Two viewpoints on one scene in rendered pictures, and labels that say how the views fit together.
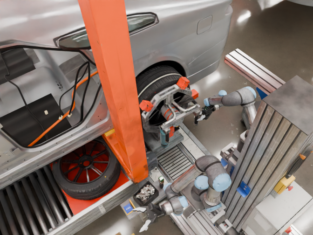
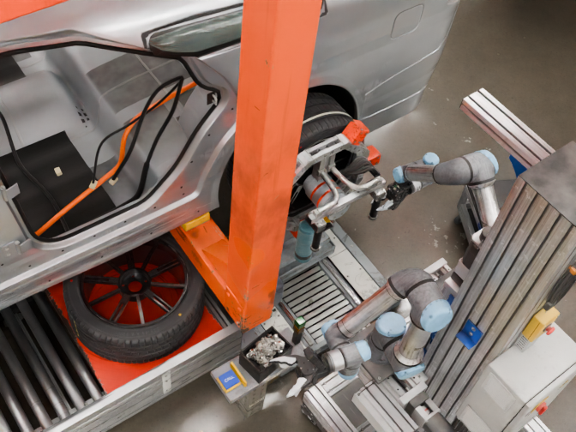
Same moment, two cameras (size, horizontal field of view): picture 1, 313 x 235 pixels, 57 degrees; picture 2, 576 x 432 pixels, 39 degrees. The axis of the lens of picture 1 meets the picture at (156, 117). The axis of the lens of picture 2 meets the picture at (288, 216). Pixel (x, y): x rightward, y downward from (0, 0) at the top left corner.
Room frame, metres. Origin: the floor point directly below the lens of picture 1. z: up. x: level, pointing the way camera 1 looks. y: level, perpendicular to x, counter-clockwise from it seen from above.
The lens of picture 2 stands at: (-0.61, 0.46, 3.81)
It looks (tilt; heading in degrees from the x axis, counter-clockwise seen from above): 54 degrees down; 349
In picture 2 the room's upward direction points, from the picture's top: 9 degrees clockwise
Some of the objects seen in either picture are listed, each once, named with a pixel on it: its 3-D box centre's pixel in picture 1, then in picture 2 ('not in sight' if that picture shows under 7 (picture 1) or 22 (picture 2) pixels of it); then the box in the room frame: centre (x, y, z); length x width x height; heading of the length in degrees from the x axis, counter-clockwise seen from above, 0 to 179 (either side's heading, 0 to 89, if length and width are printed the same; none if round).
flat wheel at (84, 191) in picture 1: (87, 165); (135, 291); (1.39, 0.74, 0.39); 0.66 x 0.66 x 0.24
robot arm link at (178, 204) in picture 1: (178, 203); (353, 354); (0.64, -0.11, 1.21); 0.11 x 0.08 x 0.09; 109
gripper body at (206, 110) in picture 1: (208, 110); (399, 190); (1.65, -0.50, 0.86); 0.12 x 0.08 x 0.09; 121
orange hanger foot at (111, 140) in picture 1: (117, 140); (210, 240); (1.48, 0.39, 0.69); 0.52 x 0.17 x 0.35; 31
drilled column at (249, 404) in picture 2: (143, 209); (251, 387); (0.96, 0.19, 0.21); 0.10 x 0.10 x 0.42; 31
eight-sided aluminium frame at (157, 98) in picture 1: (167, 109); (317, 184); (1.69, -0.11, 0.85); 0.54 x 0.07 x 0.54; 121
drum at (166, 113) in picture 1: (172, 114); (326, 195); (1.63, -0.15, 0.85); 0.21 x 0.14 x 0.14; 31
